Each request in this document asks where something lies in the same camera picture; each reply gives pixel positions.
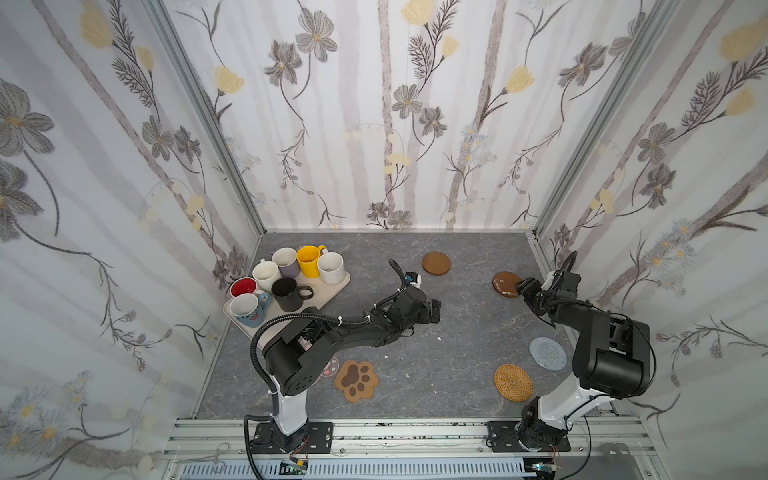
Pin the white speckled cup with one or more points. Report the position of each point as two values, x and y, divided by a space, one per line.
331 267

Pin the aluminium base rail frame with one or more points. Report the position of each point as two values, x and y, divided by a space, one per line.
602 447

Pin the plain white mug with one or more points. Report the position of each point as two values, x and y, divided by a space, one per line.
266 273

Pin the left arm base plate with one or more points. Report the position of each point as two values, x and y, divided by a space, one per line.
265 438

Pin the black ceramic mug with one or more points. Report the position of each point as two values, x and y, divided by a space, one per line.
289 295

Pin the dark brown glossy coaster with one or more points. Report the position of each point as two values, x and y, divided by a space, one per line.
505 284

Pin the aluminium corner post right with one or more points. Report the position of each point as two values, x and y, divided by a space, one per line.
629 70

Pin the white mug red inside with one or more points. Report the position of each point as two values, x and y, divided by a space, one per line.
244 285

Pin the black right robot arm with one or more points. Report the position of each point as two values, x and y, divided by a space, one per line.
612 360

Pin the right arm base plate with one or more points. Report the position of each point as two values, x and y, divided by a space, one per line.
537 437

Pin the white mug blue handle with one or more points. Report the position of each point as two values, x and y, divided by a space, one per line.
249 309

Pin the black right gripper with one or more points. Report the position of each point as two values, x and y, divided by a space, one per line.
531 289

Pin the yellow mug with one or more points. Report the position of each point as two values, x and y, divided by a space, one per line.
308 257

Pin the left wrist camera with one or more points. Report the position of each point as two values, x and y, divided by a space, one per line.
412 279

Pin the lavender mug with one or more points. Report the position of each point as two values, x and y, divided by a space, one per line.
287 261

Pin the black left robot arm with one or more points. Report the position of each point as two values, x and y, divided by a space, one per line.
290 351

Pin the blue grey woven coaster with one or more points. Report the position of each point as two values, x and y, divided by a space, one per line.
548 354

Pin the brown paw coaster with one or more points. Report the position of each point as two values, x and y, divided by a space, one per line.
357 381

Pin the aluminium corner post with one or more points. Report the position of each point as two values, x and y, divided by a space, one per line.
203 107
629 70

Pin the pink flower coaster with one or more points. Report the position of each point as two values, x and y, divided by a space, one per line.
331 368

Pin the aluminium corner post left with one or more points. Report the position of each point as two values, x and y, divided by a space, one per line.
203 107

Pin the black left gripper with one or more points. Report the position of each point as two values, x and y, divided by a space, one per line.
424 309

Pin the brown cork round coaster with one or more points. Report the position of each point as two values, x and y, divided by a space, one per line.
436 263

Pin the rattan wicker round coaster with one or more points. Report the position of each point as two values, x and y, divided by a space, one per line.
513 383

